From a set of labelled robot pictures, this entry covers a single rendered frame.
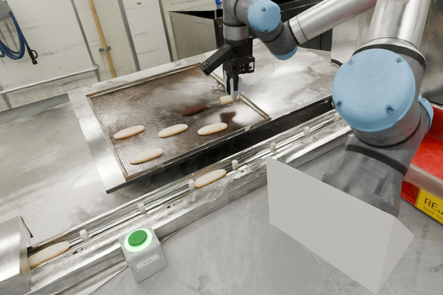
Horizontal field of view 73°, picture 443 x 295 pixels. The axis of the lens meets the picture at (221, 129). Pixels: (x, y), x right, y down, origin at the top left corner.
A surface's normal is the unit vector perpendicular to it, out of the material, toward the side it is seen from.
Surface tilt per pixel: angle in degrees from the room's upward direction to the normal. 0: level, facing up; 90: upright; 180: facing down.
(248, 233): 0
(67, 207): 0
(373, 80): 50
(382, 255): 90
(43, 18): 90
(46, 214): 0
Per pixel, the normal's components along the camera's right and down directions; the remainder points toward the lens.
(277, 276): -0.12, -0.86
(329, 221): -0.74, 0.41
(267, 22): 0.52, 0.52
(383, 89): -0.62, -0.24
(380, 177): 0.04, -0.39
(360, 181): -0.27, -0.55
